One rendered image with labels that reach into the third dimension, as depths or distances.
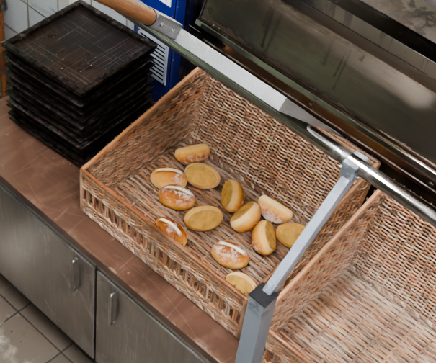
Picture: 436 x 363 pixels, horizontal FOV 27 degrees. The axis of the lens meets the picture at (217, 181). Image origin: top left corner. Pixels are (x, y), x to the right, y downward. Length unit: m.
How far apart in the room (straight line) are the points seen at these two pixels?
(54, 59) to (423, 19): 0.92
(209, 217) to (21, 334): 0.82
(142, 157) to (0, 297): 0.76
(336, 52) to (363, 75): 0.09
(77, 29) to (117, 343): 0.84
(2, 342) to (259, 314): 1.23
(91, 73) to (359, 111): 0.68
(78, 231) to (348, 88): 0.76
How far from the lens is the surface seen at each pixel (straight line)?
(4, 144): 2.52
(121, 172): 2.37
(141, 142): 2.37
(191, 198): 2.32
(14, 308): 2.88
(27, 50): 2.39
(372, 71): 2.11
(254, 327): 1.79
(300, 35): 2.20
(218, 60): 1.68
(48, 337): 2.81
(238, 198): 2.31
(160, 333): 2.23
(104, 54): 2.38
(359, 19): 2.05
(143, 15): 1.62
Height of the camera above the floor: 2.32
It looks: 46 degrees down
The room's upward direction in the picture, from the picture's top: 9 degrees clockwise
